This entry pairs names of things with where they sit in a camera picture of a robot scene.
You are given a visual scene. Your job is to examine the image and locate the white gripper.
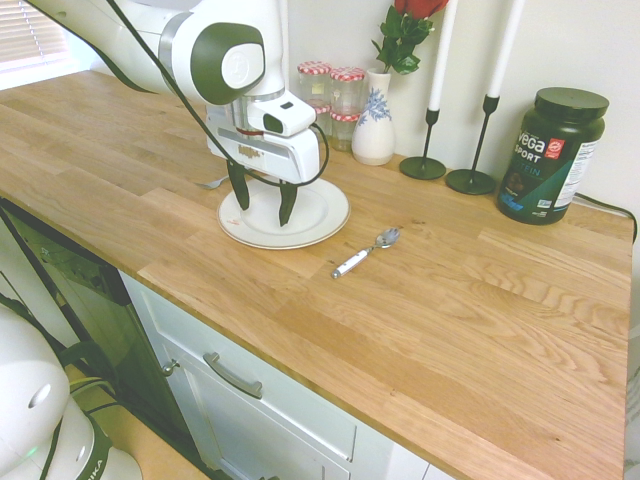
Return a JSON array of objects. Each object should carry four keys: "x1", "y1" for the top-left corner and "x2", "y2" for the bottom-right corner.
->
[{"x1": 206, "y1": 101, "x2": 322, "y2": 228}]

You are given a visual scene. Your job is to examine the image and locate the metal spoon with white handle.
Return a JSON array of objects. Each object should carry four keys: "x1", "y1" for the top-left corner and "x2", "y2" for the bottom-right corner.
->
[{"x1": 330, "y1": 227, "x2": 402, "y2": 280}]

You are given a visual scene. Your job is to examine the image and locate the white plate with gold rim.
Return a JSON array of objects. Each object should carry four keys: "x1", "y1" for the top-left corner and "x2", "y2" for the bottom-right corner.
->
[{"x1": 216, "y1": 176, "x2": 350, "y2": 251}]

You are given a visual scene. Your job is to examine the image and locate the glass jar red checkered lid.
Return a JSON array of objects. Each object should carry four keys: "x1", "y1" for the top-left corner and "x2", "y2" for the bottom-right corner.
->
[
  {"x1": 329, "y1": 111, "x2": 362, "y2": 153},
  {"x1": 297, "y1": 60, "x2": 333, "y2": 107},
  {"x1": 310, "y1": 102, "x2": 334, "y2": 139},
  {"x1": 329, "y1": 66, "x2": 367, "y2": 116}
]

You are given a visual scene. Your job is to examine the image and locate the white vase with blue print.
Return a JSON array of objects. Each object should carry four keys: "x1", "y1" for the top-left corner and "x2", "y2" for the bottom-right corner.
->
[{"x1": 350, "y1": 67, "x2": 397, "y2": 167}]

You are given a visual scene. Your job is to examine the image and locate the black candle holder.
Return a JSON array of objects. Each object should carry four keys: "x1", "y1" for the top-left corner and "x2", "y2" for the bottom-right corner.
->
[
  {"x1": 398, "y1": 106, "x2": 447, "y2": 181},
  {"x1": 445, "y1": 94, "x2": 501, "y2": 196}
]

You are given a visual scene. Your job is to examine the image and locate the red rose with green leaves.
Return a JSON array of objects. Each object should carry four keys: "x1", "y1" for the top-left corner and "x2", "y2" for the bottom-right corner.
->
[{"x1": 370, "y1": 0, "x2": 451, "y2": 77}]

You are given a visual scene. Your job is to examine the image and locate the white taper candle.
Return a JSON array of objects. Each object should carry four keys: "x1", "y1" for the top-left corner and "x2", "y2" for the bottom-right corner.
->
[
  {"x1": 486, "y1": 0, "x2": 526, "y2": 99},
  {"x1": 428, "y1": 0, "x2": 460, "y2": 111}
]

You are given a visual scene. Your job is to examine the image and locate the black Vega protein tub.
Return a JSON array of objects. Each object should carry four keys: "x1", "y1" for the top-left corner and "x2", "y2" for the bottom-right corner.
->
[{"x1": 495, "y1": 86, "x2": 611, "y2": 226}]

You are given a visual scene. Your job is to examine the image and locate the white window blinds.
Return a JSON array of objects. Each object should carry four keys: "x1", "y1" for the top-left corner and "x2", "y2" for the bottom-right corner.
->
[{"x1": 0, "y1": 0, "x2": 70, "y2": 76}]

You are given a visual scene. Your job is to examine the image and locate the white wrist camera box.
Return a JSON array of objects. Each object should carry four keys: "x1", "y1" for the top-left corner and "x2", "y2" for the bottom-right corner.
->
[{"x1": 247, "y1": 94, "x2": 318, "y2": 137}]

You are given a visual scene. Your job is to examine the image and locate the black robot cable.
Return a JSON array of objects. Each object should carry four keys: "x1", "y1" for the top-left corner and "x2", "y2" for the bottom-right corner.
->
[{"x1": 106, "y1": 0, "x2": 330, "y2": 189}]

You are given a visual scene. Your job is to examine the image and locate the silver drawer handle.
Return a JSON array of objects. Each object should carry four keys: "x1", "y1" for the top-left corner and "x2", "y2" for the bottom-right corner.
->
[{"x1": 202, "y1": 351, "x2": 265, "y2": 400}]

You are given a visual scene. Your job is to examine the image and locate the white cabinet drawer with handle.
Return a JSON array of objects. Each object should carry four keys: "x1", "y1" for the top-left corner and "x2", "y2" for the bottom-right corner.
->
[{"x1": 118, "y1": 271, "x2": 457, "y2": 480}]

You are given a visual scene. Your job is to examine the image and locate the black power cable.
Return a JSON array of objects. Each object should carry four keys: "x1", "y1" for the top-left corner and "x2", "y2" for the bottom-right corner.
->
[{"x1": 573, "y1": 193, "x2": 640, "y2": 227}]

